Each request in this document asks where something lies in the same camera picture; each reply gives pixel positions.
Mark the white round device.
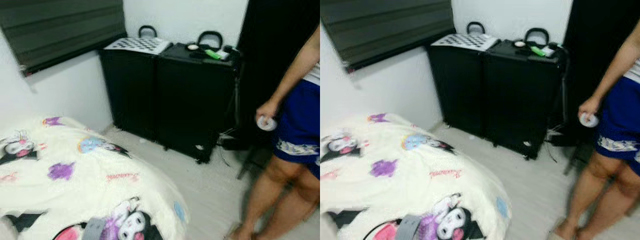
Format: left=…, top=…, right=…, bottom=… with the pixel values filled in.
left=580, top=112, right=600, bottom=128
left=257, top=116, right=278, bottom=132

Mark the person in blue shorts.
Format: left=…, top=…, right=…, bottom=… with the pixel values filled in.
left=225, top=25, right=321, bottom=240
left=547, top=20, right=640, bottom=240

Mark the black wardrobe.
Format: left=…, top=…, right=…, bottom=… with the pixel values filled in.
left=236, top=0, right=321, bottom=151
left=562, top=0, right=640, bottom=146

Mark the cream cartoon print blanket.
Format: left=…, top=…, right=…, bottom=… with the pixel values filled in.
left=320, top=112, right=512, bottom=240
left=0, top=116, right=190, bottom=240

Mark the dark window blind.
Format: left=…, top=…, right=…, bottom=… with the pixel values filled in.
left=320, top=0, right=457, bottom=73
left=0, top=0, right=128, bottom=77

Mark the black equipment case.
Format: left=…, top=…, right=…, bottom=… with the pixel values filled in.
left=482, top=27, right=568, bottom=161
left=155, top=31, right=241, bottom=165
left=99, top=25, right=173, bottom=143
left=426, top=21, right=501, bottom=138

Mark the checkerboard calibration board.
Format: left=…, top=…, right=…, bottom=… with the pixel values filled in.
left=103, top=36, right=172, bottom=55
left=431, top=33, right=500, bottom=52

